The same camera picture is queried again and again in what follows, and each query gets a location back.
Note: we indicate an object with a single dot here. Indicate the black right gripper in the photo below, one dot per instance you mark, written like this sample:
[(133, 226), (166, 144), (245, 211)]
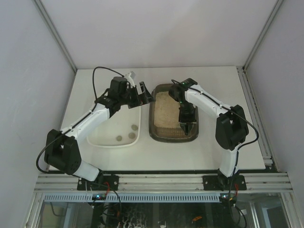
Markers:
[(186, 120)]

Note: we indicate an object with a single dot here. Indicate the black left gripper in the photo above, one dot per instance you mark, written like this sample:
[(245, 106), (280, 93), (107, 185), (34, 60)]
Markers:
[(137, 95)]

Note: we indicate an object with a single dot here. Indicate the brown translucent litter box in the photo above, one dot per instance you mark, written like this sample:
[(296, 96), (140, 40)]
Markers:
[(168, 135)]

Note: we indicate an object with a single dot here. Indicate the grey-green clump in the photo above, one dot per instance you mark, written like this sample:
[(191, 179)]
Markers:
[(119, 138), (134, 127), (132, 135)]

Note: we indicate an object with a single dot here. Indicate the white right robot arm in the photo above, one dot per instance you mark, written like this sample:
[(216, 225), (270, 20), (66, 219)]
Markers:
[(231, 127)]

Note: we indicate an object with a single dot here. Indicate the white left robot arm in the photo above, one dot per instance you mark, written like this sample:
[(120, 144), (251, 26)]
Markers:
[(62, 147)]

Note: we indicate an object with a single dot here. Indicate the white plastic waste tray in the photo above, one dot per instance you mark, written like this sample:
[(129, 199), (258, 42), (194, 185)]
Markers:
[(119, 124)]

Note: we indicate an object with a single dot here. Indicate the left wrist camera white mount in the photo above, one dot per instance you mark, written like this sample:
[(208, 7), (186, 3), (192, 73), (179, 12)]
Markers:
[(130, 78)]

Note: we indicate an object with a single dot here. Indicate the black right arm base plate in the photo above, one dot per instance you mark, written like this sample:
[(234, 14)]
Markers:
[(220, 182)]

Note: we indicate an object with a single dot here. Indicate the right side aluminium rail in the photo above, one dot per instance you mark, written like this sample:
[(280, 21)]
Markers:
[(257, 121)]

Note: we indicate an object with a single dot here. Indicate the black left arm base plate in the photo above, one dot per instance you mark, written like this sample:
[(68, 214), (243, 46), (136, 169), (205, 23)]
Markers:
[(102, 183)]

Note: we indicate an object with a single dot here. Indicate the slotted grey cable duct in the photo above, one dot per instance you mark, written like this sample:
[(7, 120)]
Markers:
[(133, 197)]

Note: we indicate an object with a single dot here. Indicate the aluminium front frame rail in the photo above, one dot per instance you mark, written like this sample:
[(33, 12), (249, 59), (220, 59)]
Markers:
[(132, 183)]

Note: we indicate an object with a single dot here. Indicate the left aluminium corner post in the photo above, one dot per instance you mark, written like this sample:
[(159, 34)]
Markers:
[(54, 33)]

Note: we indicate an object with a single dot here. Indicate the aluminium corner post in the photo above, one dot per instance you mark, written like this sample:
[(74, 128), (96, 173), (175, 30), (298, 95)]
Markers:
[(54, 33), (268, 23)]

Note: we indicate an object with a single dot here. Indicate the right aluminium corner post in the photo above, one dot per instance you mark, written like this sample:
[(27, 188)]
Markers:
[(268, 23)]

